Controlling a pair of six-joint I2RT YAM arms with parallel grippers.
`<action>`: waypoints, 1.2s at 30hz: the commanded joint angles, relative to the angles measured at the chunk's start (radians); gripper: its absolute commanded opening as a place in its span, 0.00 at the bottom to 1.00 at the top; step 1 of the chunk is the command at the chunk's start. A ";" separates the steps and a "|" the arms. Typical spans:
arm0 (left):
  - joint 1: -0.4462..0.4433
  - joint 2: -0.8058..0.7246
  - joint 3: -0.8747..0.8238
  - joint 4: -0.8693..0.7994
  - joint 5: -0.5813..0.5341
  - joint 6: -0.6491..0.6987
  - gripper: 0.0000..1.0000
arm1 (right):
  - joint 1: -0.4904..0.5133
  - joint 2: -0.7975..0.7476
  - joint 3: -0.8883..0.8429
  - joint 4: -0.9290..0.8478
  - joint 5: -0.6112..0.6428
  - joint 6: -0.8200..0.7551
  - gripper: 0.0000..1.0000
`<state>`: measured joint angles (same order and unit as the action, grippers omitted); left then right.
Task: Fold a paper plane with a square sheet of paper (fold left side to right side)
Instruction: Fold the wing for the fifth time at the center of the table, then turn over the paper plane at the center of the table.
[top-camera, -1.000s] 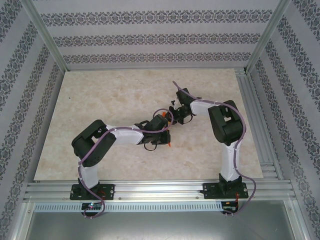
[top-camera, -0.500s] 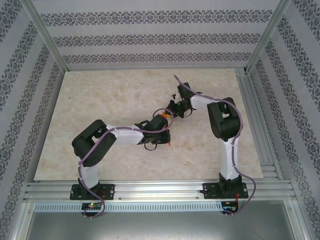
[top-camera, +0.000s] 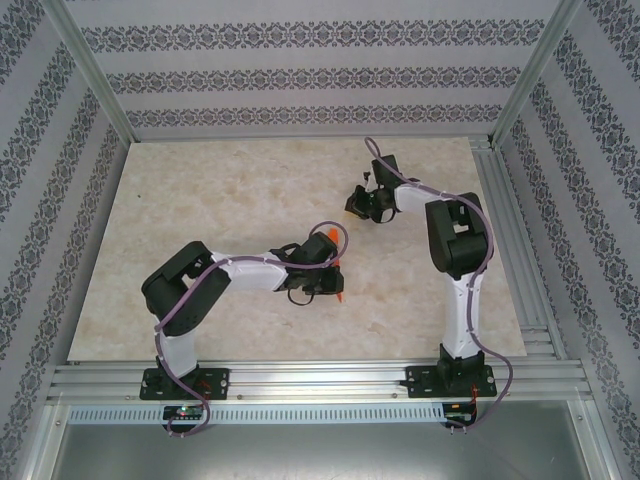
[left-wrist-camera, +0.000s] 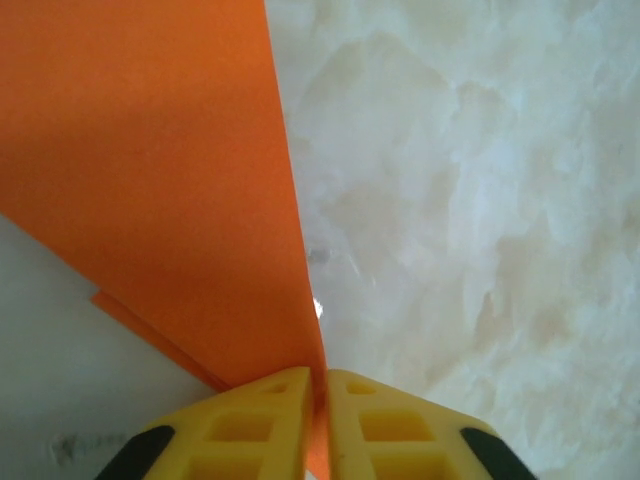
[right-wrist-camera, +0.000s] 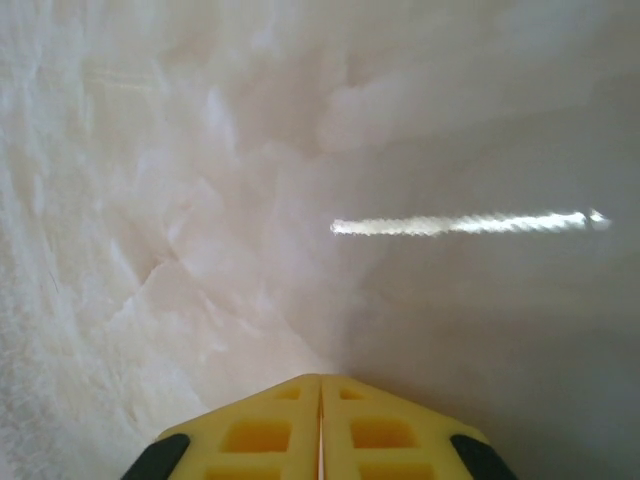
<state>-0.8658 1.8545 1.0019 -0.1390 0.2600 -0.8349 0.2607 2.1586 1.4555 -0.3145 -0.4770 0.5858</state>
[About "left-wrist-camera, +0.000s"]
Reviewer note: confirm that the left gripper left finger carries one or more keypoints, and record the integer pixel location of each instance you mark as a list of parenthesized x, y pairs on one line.
[(200, 445)]

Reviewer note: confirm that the orange paper sheet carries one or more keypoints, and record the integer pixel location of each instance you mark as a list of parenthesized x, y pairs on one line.
[(150, 150)]

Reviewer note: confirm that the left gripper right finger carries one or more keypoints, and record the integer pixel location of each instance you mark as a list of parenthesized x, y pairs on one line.
[(440, 450)]

